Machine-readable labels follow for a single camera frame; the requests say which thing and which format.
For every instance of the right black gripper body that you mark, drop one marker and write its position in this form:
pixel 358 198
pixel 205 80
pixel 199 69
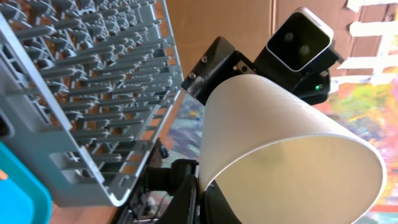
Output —
pixel 220 62

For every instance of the grey dish rack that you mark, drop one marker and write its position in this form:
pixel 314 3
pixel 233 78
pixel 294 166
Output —
pixel 86 87

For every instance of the white paper cup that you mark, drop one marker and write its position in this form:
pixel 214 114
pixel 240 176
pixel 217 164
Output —
pixel 277 159

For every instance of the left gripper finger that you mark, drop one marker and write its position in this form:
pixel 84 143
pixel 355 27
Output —
pixel 181 209

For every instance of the teal plastic tray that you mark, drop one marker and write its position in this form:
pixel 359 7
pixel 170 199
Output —
pixel 24 199

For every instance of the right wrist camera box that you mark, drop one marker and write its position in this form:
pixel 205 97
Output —
pixel 298 56

